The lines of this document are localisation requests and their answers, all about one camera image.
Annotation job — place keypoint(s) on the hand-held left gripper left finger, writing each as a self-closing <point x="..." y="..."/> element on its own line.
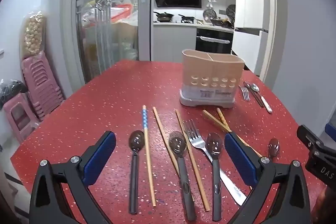
<point x="101" y="158"/>

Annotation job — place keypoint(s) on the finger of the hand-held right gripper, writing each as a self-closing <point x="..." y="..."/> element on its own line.
<point x="331" y="130"/>
<point x="309" y="138"/>

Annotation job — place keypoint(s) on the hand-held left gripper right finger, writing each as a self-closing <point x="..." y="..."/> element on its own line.
<point x="240" y="161"/>

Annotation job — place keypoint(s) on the yellow flower-pattern chopstick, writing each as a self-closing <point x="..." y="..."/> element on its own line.
<point x="223" y="119"/>

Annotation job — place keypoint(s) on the plain wooden chopstick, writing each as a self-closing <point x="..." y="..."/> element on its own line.
<point x="162" y="129"/>
<point x="215" y="120"/>
<point x="193" y="161"/>

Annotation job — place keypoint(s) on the beige cutlery holder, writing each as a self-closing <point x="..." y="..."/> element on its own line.
<point x="210" y="74"/>

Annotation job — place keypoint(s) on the blue patterned chopstick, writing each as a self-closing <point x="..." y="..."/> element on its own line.
<point x="147" y="140"/>

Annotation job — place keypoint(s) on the small all-steel fork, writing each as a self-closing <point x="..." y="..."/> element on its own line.
<point x="245" y="94"/>

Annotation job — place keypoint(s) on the single pink plastic stool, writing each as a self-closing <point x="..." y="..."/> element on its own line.
<point x="18" y="116"/>

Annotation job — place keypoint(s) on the stack of pink plastic stools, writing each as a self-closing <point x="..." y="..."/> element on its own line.
<point x="42" y="82"/>

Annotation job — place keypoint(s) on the black plastic bag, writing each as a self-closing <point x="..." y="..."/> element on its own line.
<point x="11" y="90"/>

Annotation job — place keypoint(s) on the black built-in oven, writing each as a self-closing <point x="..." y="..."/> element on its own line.
<point x="214" y="41"/>

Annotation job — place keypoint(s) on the glass door cabinet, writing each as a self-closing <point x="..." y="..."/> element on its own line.
<point x="105" y="16"/>

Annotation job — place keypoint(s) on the clear bag of round nuts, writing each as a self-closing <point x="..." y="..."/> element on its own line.
<point x="32" y="32"/>

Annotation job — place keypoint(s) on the white refrigerator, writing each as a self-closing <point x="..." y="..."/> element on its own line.
<point x="249" y="3"/>

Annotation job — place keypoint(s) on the round black strainer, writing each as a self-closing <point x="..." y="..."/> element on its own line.
<point x="231" y="12"/>

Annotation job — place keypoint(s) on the black gas stove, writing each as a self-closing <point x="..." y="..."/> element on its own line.
<point x="187" y="19"/>

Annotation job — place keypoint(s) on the black wok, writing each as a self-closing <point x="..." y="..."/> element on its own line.
<point x="164" y="16"/>

